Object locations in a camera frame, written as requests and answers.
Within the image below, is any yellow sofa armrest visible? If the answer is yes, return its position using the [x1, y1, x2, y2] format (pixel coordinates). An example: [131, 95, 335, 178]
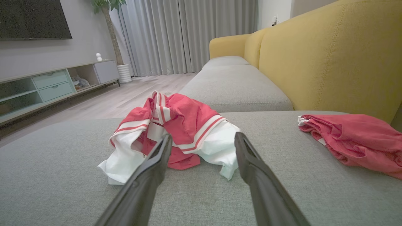
[209, 34, 252, 60]

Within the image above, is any grey pleated curtain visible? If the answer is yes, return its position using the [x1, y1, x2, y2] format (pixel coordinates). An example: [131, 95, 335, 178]
[118, 0, 260, 78]

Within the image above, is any red and white garment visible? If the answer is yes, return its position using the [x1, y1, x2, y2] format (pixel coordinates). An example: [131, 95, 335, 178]
[97, 90, 242, 186]

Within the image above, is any large grey sofa seat cushion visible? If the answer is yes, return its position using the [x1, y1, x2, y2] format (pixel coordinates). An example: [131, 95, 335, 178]
[0, 110, 402, 226]

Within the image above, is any white cabinet door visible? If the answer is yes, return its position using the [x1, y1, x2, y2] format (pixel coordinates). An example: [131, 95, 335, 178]
[94, 60, 120, 84]

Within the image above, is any white ribbed plant pot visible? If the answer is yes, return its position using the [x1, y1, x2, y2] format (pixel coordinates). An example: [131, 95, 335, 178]
[117, 64, 133, 84]

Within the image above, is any tall indoor plant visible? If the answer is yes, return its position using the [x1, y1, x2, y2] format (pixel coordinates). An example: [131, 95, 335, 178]
[91, 0, 128, 66]

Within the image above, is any small grey sofa seat cushion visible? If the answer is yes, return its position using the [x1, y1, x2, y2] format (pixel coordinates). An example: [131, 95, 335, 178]
[201, 56, 251, 71]

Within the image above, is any grey plush toy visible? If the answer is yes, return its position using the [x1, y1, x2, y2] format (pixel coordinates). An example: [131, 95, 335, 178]
[71, 75, 91, 90]

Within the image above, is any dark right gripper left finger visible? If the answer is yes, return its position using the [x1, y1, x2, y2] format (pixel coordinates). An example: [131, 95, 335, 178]
[94, 134, 173, 226]

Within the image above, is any long low TV cabinet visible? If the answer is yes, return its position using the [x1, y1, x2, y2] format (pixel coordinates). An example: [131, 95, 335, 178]
[0, 59, 121, 126]

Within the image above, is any yellow sofa backrest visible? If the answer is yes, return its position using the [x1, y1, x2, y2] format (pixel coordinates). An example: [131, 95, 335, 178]
[244, 0, 402, 124]

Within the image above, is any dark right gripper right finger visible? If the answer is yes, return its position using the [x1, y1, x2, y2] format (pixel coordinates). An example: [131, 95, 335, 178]
[234, 132, 311, 226]

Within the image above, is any black wall television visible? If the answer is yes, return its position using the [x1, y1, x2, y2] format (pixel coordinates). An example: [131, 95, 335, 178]
[0, 0, 73, 40]

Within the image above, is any plain red garment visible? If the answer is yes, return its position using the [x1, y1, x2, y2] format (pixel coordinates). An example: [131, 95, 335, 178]
[297, 114, 402, 180]

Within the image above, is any mint green cabinet drawer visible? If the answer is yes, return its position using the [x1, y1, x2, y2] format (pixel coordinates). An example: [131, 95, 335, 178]
[32, 70, 69, 89]
[38, 82, 74, 102]

